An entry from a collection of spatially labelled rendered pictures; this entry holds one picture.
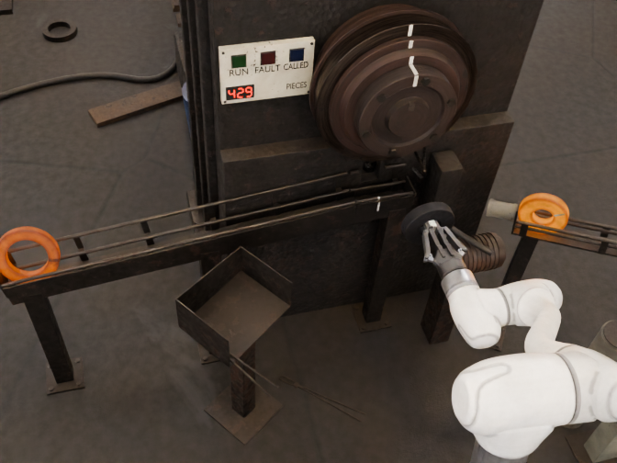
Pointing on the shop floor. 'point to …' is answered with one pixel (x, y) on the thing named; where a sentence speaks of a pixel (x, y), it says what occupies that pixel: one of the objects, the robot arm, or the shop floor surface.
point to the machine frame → (262, 168)
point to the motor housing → (432, 319)
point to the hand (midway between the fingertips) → (429, 220)
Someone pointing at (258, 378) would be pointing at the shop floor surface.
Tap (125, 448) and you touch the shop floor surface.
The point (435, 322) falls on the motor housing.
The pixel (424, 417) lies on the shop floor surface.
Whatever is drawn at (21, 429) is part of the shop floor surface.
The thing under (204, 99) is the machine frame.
